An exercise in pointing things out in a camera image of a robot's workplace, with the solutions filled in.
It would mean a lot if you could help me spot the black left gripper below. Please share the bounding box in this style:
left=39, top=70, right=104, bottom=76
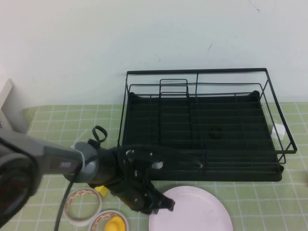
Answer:
left=113, top=173, right=176, bottom=216

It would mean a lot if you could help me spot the pink round plate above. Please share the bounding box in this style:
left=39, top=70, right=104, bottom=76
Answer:
left=148, top=185, right=233, bottom=231

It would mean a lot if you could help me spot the yellow rubber duck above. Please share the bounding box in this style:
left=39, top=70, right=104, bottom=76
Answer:
left=104, top=216, right=126, bottom=231

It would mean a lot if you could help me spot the yellow cube block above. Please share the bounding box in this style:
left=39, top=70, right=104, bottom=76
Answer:
left=95, top=185, right=109, bottom=197

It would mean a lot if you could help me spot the small clear tape roll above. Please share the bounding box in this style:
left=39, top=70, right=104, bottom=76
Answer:
left=88, top=209, right=128, bottom=231

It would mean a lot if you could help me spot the large clear tape roll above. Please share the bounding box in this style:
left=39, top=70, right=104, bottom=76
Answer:
left=64, top=187, right=103, bottom=227

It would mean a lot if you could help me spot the green checked tablecloth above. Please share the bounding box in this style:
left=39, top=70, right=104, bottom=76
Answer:
left=0, top=102, right=308, bottom=231

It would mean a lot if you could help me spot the black plastic drip tray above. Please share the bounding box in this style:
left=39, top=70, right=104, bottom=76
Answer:
left=117, top=90, right=284, bottom=182

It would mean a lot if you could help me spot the white plastic block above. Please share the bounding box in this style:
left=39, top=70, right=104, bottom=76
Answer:
left=270, top=123, right=286, bottom=140

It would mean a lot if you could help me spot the black strap loop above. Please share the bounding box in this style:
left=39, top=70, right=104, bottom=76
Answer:
left=87, top=125, right=108, bottom=149

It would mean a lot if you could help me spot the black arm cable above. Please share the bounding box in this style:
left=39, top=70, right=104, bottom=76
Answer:
left=53, top=144, right=121, bottom=231

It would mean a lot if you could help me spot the black wire plate holder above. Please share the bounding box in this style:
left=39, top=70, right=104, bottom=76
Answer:
left=157, top=78, right=193, bottom=145

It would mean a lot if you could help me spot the black wire dish rack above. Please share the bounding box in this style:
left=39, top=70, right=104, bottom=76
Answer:
left=116, top=68, right=297, bottom=174

